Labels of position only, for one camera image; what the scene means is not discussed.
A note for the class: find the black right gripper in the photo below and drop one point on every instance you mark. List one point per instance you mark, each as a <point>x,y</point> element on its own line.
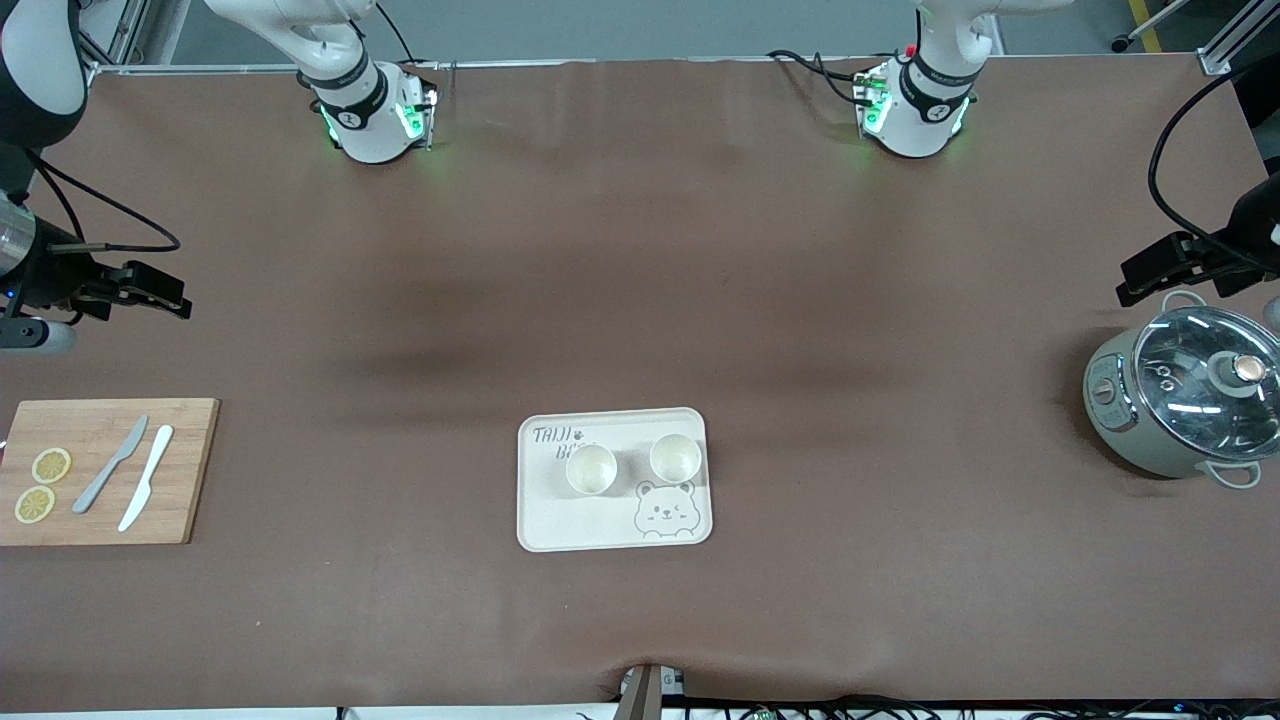
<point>55,272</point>

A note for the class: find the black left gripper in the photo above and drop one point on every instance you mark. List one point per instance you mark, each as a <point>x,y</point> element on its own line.
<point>1226,250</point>

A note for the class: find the white IKEA cup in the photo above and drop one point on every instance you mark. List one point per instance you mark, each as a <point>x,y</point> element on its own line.
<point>591,470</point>
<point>675,459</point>

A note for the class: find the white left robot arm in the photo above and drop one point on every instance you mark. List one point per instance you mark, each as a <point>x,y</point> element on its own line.
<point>915,120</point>

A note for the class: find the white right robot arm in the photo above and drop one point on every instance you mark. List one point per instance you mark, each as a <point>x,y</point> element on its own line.
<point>365,120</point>

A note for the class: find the glass pot lid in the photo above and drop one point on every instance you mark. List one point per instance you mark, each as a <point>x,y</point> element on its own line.
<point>1200,380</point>

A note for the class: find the grey electric cooking pot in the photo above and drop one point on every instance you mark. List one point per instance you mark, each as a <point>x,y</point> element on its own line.
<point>1120,420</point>

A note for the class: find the wooden cutting board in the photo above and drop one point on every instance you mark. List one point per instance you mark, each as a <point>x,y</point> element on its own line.
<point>190,470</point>

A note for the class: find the white plastic knife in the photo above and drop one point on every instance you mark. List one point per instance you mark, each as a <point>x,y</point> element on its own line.
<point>148,475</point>

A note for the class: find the grey plastic knife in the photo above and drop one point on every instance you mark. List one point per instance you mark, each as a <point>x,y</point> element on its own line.
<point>105,470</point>

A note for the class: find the yellow lemon slice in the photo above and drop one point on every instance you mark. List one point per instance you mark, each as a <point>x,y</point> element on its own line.
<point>35,505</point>
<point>51,465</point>

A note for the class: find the brown table cover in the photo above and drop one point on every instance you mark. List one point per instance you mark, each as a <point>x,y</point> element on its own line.
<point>640,280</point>

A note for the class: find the beige bear print tray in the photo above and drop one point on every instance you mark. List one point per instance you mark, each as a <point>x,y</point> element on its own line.
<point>610,520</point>

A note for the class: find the metal table edge bracket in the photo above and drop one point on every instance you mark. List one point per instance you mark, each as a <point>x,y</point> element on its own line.
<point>645,690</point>

